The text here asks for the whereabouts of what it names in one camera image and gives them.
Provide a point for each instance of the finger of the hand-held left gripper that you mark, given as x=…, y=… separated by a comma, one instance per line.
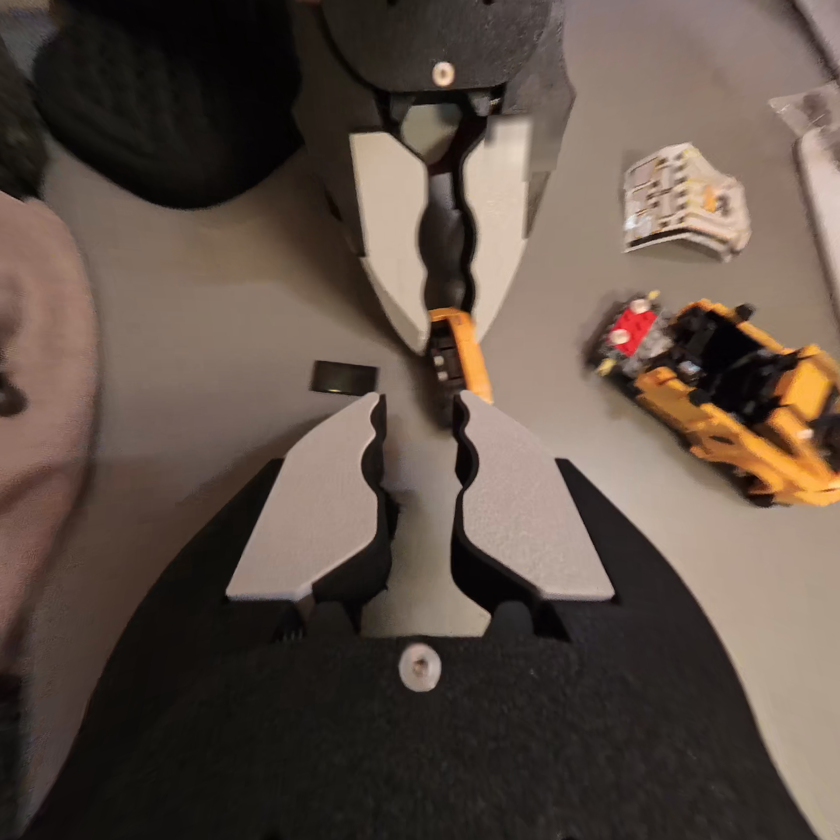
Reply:
x=387, y=210
x=502, y=210

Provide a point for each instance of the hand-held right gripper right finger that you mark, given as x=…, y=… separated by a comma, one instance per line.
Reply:
x=532, y=519

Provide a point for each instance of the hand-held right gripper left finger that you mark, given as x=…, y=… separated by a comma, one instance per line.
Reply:
x=315, y=519

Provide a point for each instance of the black lego plate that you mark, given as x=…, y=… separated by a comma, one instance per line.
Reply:
x=345, y=377

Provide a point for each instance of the orange red grey lego assembly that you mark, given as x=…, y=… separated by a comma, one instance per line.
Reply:
x=460, y=355

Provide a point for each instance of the person's left forearm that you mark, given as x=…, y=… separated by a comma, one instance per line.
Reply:
x=171, y=105

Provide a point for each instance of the yellow lego car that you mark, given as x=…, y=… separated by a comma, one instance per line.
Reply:
x=735, y=394

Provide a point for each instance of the sticker sheet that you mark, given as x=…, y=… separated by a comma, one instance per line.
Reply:
x=683, y=197

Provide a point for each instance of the beige garment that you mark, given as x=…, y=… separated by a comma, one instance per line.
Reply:
x=46, y=394

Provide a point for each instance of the clear bag of black parts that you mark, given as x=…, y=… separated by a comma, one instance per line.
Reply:
x=811, y=105

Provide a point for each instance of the dark fleece jacket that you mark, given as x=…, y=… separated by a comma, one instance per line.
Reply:
x=20, y=118

